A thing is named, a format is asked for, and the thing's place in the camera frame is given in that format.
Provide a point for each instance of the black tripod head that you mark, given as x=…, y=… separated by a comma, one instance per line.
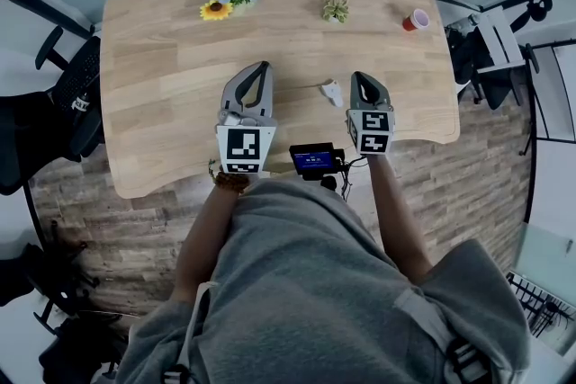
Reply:
x=329, y=182

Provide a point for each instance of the black office chair with headrest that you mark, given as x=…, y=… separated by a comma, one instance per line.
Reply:
x=495, y=90

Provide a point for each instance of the person's grey shirt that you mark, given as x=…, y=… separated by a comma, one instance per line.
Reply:
x=310, y=288

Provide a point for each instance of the black swivel chair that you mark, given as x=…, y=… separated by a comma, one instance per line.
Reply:
x=13, y=274

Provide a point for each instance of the white board on black stand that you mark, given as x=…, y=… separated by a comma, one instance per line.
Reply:
x=558, y=94

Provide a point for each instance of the small potted succulent plant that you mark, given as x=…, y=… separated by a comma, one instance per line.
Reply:
x=335, y=10

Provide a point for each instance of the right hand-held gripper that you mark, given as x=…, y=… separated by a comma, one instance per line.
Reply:
x=371, y=132

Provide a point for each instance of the black mesh office chair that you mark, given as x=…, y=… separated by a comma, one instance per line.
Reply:
x=81, y=76

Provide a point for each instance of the person's left forearm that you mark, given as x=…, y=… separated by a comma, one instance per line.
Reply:
x=202, y=243

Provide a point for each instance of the white slatted chair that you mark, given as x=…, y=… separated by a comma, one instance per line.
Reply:
x=499, y=36

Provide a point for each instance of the small black monitor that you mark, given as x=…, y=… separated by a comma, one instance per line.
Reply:
x=315, y=161

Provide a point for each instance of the small white object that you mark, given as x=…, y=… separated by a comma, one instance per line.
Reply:
x=332, y=93

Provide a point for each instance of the red cup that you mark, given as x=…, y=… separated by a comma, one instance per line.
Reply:
x=410, y=23

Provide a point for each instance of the person's right forearm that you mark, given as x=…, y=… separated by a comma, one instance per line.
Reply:
x=400, y=220

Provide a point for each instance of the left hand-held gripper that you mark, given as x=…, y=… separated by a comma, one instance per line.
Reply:
x=245, y=146

